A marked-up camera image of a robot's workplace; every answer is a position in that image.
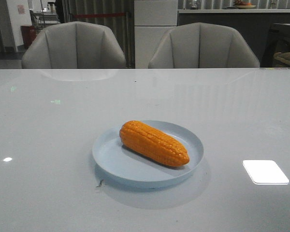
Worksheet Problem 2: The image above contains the red barrier belt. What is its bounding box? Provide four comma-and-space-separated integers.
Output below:
72, 13, 126, 18

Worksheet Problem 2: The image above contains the white cabinet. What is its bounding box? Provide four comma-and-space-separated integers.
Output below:
134, 0, 178, 69

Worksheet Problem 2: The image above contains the light blue round plate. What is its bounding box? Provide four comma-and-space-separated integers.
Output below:
92, 120, 203, 189

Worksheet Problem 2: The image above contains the pink wall sign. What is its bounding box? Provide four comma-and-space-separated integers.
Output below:
17, 5, 25, 15

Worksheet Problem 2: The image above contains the red trash bin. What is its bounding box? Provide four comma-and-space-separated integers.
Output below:
21, 25, 36, 49

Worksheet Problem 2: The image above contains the grey counter with white top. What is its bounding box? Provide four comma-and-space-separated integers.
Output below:
177, 9, 290, 67

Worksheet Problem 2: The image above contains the grey upholstered chair right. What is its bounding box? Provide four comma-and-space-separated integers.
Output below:
148, 22, 260, 69

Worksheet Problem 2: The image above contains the fruit bowl on counter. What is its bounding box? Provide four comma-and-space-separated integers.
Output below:
233, 0, 256, 9

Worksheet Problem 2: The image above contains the orange plastic corn cob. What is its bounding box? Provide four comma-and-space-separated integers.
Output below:
119, 120, 190, 167

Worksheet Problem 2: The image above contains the person in dark clothes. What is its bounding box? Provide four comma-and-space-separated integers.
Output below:
55, 0, 65, 23

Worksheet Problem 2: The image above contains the grey upholstered chair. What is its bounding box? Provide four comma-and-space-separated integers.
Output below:
21, 21, 126, 69
148, 22, 260, 69

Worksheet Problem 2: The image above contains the beige cushion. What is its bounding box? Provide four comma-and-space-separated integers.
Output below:
274, 52, 290, 67

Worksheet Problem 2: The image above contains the grey upholstered chair left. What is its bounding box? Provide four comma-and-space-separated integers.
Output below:
21, 21, 126, 69

